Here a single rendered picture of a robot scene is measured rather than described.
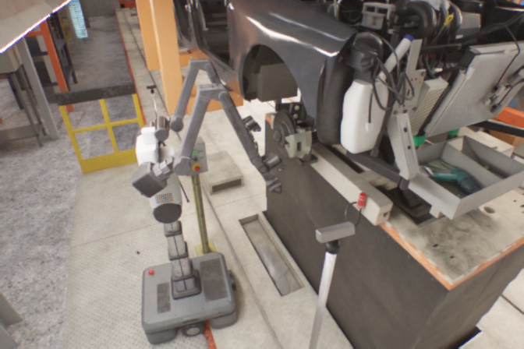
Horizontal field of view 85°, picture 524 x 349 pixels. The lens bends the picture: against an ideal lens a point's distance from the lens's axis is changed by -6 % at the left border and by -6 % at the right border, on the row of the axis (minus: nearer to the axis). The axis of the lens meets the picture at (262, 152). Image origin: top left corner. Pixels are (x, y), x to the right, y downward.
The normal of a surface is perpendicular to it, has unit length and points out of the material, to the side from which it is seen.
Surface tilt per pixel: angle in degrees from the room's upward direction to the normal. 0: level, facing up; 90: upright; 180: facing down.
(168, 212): 90
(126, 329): 0
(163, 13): 90
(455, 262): 0
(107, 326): 0
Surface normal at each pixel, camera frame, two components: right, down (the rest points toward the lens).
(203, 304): 0.00, -0.85
